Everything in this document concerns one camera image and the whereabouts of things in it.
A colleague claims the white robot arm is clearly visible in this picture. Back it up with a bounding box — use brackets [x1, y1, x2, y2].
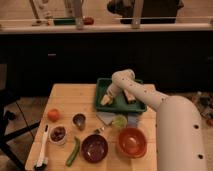
[107, 69, 208, 171]

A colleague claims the green plastic tray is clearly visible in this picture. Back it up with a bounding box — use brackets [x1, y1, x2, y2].
[94, 78, 147, 113]

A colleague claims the blue grey cloth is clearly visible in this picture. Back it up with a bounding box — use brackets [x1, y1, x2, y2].
[96, 112, 139, 127]

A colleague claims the tan bread slice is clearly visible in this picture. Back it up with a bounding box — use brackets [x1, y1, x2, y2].
[124, 91, 136, 104]

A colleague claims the small metal cup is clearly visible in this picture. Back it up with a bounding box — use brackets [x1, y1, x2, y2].
[73, 113, 86, 131]

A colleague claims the orange bowl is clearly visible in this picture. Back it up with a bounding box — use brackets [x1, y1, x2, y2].
[116, 127, 147, 158]

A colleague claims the dark purple bowl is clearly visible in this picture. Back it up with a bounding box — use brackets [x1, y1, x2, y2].
[81, 134, 108, 163]

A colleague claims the orange tomato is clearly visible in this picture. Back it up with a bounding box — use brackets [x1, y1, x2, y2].
[47, 109, 60, 122]

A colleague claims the white bowl with dark food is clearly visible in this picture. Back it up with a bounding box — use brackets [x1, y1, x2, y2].
[49, 126, 67, 145]

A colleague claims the green cucumber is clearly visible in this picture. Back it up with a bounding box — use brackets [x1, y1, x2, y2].
[65, 137, 80, 167]

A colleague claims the red object on shelf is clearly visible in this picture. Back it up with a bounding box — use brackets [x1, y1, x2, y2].
[83, 17, 94, 25]

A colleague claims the green box on shelf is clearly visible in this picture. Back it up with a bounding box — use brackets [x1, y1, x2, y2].
[53, 18, 76, 26]

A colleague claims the white dish brush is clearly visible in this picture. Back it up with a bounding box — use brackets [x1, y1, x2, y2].
[34, 125, 49, 171]

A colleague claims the black chair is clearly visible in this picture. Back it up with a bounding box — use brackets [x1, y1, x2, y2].
[0, 64, 41, 171]

